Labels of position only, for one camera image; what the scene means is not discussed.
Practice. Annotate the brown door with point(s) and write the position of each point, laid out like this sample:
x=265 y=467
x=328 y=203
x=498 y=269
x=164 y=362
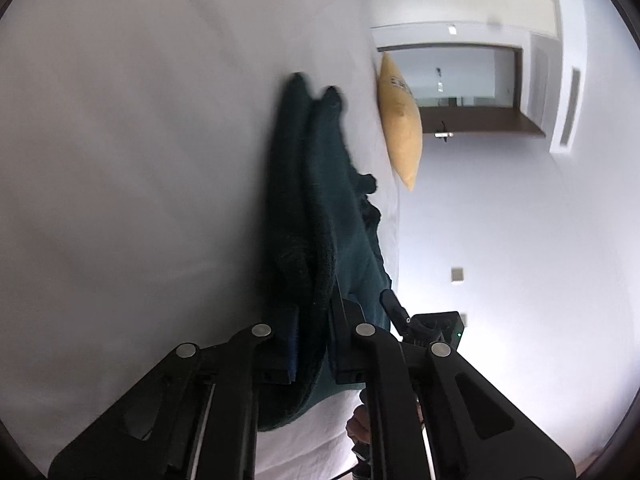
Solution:
x=480 y=122

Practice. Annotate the bed with white sheet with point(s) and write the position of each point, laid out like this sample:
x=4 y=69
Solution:
x=125 y=160

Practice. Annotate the ceiling air vent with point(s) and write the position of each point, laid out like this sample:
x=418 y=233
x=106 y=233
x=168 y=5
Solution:
x=570 y=110

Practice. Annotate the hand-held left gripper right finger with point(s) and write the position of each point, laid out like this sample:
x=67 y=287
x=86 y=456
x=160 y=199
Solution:
x=345 y=355

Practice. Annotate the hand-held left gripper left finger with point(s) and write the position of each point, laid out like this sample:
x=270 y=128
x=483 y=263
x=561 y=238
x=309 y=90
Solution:
x=294 y=355

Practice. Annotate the yellow pillow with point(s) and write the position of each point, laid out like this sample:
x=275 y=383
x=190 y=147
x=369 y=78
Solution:
x=400 y=125

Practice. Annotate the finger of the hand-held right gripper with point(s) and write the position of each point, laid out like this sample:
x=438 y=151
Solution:
x=395 y=310

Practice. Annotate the person's right hand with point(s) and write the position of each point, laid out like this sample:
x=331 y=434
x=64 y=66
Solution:
x=358 y=425

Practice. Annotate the white wardrobe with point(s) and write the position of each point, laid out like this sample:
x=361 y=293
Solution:
x=450 y=5

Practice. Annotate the dark green sweater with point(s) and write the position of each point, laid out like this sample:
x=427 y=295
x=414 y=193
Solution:
x=320 y=200

